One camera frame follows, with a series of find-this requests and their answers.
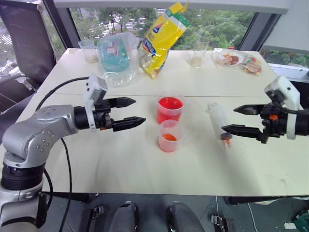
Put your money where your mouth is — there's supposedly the tall clear glass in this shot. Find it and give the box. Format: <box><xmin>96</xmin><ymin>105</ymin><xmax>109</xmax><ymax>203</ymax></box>
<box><xmin>189</xmin><ymin>36</ymin><xmax>210</xmax><ymax>68</ymax></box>

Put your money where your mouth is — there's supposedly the large cup red liquid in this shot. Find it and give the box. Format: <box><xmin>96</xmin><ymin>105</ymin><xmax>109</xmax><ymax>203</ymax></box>
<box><xmin>156</xmin><ymin>90</ymin><xmax>186</xmax><ymax>126</ymax></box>

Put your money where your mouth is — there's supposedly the small clear plastic cup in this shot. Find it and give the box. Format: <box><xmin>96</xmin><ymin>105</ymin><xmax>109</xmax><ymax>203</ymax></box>
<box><xmin>158</xmin><ymin>119</ymin><xmax>185</xmax><ymax>153</ymax></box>

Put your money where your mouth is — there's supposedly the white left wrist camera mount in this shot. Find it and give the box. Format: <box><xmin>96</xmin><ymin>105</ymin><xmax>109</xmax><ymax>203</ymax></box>
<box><xmin>83</xmin><ymin>73</ymin><xmax>108</xmax><ymax>132</ymax></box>

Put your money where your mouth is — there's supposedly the black table frame bar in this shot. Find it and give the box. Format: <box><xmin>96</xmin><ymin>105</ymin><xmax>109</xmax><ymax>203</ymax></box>
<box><xmin>224</xmin><ymin>195</ymin><xmax>309</xmax><ymax>206</ymax></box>

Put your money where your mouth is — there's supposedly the dark rounded right foot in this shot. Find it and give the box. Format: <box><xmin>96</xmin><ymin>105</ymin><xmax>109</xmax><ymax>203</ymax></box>
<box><xmin>166</xmin><ymin>202</ymin><xmax>206</xmax><ymax>232</ymax></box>

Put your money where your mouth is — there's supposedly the white floor cable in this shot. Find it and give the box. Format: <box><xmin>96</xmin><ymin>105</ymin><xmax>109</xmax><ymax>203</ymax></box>
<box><xmin>247</xmin><ymin>203</ymin><xmax>262</xmax><ymax>232</ymax></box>

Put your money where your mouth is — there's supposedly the yellow snack bag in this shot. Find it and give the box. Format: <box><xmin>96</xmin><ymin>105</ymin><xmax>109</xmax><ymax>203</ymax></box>
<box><xmin>138</xmin><ymin>1</ymin><xmax>190</xmax><ymax>80</ymax></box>

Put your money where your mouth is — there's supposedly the clear bag with teal box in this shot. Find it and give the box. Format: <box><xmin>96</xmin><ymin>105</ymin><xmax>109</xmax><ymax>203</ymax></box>
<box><xmin>97</xmin><ymin>31</ymin><xmax>144</xmax><ymax>87</ymax></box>

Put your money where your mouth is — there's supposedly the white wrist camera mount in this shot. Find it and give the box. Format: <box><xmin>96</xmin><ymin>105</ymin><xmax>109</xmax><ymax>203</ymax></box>
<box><xmin>83</xmin><ymin>73</ymin><xmax>108</xmax><ymax>132</ymax></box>
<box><xmin>264</xmin><ymin>75</ymin><xmax>301</xmax><ymax>140</ymax></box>

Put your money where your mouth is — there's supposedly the dark rounded left foot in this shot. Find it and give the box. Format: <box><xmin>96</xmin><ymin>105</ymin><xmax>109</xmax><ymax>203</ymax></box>
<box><xmin>106</xmin><ymin>201</ymin><xmax>140</xmax><ymax>232</ymax></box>

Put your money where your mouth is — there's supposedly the clear measuring cup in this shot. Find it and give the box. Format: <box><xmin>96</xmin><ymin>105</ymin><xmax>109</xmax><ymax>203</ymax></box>
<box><xmin>78</xmin><ymin>39</ymin><xmax>99</xmax><ymax>64</ymax></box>

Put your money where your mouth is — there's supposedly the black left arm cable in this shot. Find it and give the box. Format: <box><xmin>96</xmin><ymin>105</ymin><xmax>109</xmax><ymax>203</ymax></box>
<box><xmin>35</xmin><ymin>76</ymin><xmax>90</xmax><ymax>232</ymax></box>

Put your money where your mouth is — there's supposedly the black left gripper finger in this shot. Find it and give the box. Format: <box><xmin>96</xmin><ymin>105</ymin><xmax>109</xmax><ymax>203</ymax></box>
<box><xmin>107</xmin><ymin>97</ymin><xmax>137</xmax><ymax>109</ymax></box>
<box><xmin>112</xmin><ymin>116</ymin><xmax>146</xmax><ymax>132</ymax></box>

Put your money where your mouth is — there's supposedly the clear plastic syringe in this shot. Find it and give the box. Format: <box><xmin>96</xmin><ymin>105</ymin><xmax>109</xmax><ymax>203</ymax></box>
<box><xmin>205</xmin><ymin>101</ymin><xmax>233</xmax><ymax>148</ymax></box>

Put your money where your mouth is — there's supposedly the black office chair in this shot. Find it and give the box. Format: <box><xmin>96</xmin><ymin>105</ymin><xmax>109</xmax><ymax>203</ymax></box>
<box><xmin>0</xmin><ymin>0</ymin><xmax>57</xmax><ymax>139</ymax></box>

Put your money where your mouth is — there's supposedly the clear bag of toy food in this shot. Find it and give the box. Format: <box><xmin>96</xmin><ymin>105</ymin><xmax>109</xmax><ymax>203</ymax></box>
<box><xmin>211</xmin><ymin>48</ymin><xmax>263</xmax><ymax>78</ymax></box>

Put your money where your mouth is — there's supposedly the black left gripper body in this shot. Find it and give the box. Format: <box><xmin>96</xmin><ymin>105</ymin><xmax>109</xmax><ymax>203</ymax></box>
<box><xmin>92</xmin><ymin>99</ymin><xmax>115</xmax><ymax>131</ymax></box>

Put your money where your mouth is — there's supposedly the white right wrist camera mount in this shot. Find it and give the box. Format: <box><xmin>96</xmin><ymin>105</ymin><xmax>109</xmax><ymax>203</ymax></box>
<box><xmin>264</xmin><ymin>75</ymin><xmax>301</xmax><ymax>140</ymax></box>

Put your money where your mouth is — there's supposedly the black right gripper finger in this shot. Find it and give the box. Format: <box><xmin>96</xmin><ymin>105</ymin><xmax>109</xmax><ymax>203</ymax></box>
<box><xmin>221</xmin><ymin>124</ymin><xmax>265</xmax><ymax>140</ymax></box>
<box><xmin>233</xmin><ymin>103</ymin><xmax>269</xmax><ymax>116</ymax></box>

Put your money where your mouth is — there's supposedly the dark rounded foot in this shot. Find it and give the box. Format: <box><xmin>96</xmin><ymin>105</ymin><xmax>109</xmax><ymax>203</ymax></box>
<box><xmin>166</xmin><ymin>202</ymin><xmax>206</xmax><ymax>232</ymax></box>
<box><xmin>106</xmin><ymin>201</ymin><xmax>140</xmax><ymax>232</ymax></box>

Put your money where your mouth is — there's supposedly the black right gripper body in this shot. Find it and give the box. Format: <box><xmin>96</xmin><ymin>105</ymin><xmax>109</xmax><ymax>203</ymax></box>
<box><xmin>259</xmin><ymin>94</ymin><xmax>289</xmax><ymax>145</ymax></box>

